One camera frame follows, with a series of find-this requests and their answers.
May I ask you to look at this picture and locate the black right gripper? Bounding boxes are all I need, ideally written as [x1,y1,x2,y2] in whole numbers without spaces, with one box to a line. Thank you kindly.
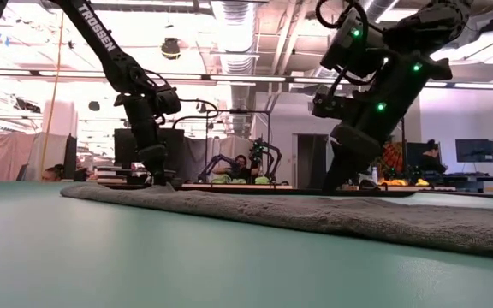
[310,50,454,193]

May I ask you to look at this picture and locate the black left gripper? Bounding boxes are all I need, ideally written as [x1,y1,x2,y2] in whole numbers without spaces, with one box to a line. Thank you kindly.
[113,92,169,186]

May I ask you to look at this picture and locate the grey woven towel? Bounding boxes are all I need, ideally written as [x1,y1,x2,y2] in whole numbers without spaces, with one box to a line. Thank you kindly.
[60,181,493,261]

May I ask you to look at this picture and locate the dark open doorway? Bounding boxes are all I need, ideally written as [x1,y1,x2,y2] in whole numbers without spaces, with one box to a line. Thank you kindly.
[295,133,330,189]

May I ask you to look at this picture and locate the orange patterned panel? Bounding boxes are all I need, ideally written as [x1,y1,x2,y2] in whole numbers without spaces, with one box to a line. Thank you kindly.
[381,142,404,175]

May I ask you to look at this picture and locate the wooden background table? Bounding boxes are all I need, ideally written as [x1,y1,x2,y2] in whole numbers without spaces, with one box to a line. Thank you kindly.
[181,182,294,191]

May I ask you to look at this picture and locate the person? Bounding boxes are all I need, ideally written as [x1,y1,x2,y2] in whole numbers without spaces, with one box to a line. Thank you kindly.
[211,153,261,185]
[40,163,66,183]
[417,139,448,175]

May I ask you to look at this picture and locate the dark office desk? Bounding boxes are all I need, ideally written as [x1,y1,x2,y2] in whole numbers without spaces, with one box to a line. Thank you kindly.
[432,173,493,193]

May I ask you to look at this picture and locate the black ceiling dome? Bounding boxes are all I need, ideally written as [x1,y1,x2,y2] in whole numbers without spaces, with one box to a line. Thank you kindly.
[160,37,182,61]

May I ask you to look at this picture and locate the long ceiling light strip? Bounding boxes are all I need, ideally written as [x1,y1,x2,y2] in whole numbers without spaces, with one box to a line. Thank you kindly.
[0,68,493,91]

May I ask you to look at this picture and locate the pink curtain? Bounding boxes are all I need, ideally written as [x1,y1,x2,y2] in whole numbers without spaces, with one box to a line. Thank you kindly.
[0,131,68,181]

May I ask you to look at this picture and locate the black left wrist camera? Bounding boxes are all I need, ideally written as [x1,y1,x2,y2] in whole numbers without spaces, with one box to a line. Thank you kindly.
[151,84,183,116]

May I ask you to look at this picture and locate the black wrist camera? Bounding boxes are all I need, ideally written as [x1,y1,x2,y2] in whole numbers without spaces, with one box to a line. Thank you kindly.
[319,8,387,79]
[151,84,183,116]

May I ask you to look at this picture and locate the black left camera cable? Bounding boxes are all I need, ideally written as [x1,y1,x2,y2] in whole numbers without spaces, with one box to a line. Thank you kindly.
[171,98,221,130]

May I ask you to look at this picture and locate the black camera cable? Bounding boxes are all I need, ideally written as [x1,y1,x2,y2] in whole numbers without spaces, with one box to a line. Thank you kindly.
[314,0,370,48]
[171,98,221,130]

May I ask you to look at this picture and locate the black station frame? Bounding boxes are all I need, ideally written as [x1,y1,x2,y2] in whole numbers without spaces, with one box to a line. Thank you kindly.
[205,109,273,185]

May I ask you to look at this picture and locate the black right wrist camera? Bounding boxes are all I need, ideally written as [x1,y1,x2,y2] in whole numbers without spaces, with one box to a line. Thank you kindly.
[319,8,387,79]

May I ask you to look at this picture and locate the yellow extension cable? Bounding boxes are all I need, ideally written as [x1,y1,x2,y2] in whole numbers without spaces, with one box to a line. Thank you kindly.
[39,10,66,175]

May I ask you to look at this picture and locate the black right camera cable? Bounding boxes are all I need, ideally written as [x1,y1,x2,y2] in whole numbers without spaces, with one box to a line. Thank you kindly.
[314,0,370,48]

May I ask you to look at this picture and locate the silver ribbed ventilation duct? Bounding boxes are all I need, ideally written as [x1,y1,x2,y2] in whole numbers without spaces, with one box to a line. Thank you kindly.
[359,0,401,25]
[210,0,259,134]

